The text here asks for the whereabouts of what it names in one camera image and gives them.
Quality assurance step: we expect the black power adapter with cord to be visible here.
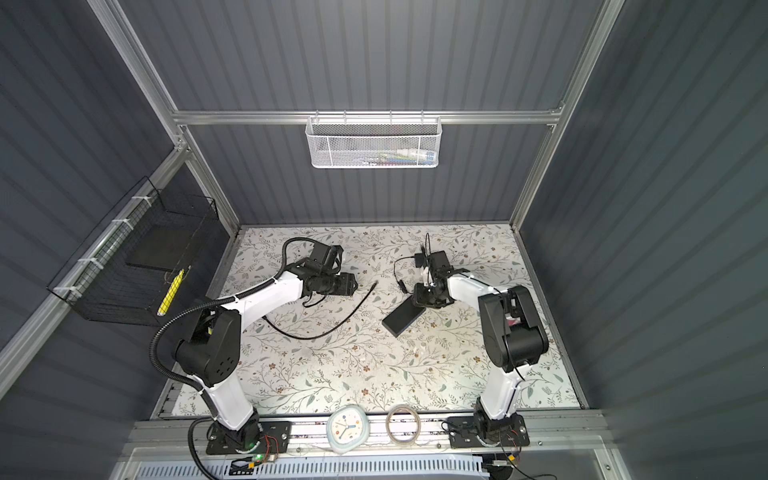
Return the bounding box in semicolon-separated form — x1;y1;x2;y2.
393;252;431;294

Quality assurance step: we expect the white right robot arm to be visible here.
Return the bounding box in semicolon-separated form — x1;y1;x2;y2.
412;251;549;437

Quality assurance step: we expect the white analog clock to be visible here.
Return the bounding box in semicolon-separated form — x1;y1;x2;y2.
326;404;370;454

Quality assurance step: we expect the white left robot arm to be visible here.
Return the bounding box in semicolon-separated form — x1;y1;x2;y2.
149;237;358;453

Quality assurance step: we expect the black ethernet cable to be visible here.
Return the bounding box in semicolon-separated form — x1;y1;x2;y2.
262;280;379;341

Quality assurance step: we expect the clear tape ring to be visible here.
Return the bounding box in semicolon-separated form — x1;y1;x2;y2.
385;404;422;446

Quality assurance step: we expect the black wire wall basket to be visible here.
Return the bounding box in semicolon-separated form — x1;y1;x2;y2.
48;182;226;326

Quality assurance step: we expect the white wire mesh basket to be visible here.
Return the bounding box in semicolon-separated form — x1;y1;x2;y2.
305;115;443;169

